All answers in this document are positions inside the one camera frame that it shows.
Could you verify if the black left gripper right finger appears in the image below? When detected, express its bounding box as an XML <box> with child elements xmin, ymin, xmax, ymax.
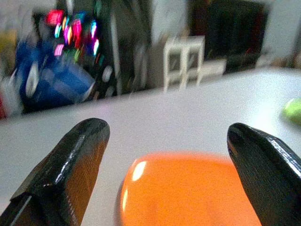
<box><xmin>227</xmin><ymin>122</ymin><xmax>301</xmax><ymax>226</ymax></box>

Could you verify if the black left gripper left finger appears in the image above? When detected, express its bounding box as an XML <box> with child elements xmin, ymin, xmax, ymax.
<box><xmin>0</xmin><ymin>118</ymin><xmax>111</xmax><ymax>226</ymax></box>

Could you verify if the green plastic cup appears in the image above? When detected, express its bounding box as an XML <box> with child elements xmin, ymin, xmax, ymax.
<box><xmin>279</xmin><ymin>98</ymin><xmax>301</xmax><ymax>125</ymax></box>

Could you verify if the orange plastic plate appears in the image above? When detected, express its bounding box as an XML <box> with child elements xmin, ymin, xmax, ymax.
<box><xmin>117</xmin><ymin>152</ymin><xmax>263</xmax><ymax>226</ymax></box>

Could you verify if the blue plastic bin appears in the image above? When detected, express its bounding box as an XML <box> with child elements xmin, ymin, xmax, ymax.
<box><xmin>14</xmin><ymin>39</ymin><xmax>96</xmax><ymax>111</ymax></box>

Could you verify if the black metal rack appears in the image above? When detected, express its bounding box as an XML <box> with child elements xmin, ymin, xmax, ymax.
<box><xmin>94</xmin><ymin>0</ymin><xmax>153</xmax><ymax>97</ymax></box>

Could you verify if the colourful toy heap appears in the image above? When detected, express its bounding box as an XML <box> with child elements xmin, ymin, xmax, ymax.
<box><xmin>44</xmin><ymin>8</ymin><xmax>102</xmax><ymax>64</ymax></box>

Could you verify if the dark wooden cabinet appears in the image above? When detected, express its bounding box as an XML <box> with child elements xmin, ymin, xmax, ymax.
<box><xmin>188</xmin><ymin>0</ymin><xmax>270</xmax><ymax>71</ymax></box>

